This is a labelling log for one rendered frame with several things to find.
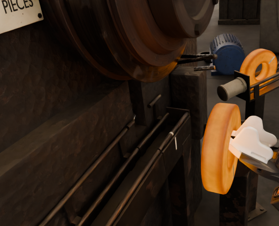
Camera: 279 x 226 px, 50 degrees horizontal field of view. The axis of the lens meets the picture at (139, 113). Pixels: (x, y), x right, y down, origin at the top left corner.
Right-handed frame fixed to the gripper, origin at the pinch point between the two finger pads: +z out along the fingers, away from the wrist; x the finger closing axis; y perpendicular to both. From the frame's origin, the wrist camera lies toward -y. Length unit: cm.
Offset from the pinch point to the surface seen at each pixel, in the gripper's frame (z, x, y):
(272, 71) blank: -3, -71, -15
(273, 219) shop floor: -29, -65, -79
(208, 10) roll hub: 13.8, -22.3, 13.8
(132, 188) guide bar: 13.5, 4.1, -18.6
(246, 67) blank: 5, -61, -12
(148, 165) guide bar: 13.6, -3.4, -18.1
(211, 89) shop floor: 37, -194, -98
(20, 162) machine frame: 27.2, 20.2, -5.4
